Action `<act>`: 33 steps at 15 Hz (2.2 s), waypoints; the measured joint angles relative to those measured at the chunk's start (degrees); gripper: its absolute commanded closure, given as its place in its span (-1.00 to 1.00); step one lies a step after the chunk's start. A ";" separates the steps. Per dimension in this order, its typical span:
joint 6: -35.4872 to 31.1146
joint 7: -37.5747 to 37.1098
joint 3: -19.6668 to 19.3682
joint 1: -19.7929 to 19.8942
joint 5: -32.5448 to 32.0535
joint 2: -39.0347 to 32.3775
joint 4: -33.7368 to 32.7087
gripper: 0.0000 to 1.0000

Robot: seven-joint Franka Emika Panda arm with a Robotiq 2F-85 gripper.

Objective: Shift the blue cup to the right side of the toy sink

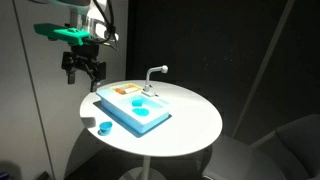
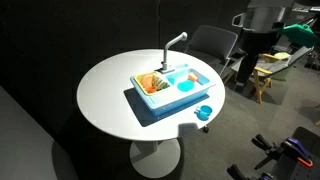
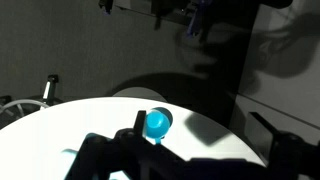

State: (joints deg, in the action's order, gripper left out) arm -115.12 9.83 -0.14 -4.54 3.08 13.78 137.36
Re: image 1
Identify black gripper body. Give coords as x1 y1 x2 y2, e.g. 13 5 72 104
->
61 45 106 80

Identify small blue cup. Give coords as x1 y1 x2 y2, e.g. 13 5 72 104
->
98 122 113 136

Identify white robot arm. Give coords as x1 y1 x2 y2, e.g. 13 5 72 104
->
30 0 119 92

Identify small item in sink basin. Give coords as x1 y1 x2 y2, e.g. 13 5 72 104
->
131 100 143 107

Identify blue bowl in sink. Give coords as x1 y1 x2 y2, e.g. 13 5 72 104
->
132 108 149 117

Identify blue toy sink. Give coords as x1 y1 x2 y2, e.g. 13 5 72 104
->
96 87 170 134

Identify grey toy faucet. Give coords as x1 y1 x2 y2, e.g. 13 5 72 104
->
142 65 169 97

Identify round white table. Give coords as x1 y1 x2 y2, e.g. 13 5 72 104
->
79 79 224 180

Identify grey office chair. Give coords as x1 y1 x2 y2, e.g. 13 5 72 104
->
202 114 320 180

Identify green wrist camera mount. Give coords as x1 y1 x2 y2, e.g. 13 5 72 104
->
34 23 90 45

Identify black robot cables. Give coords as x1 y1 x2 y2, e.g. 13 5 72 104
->
89 0 120 51

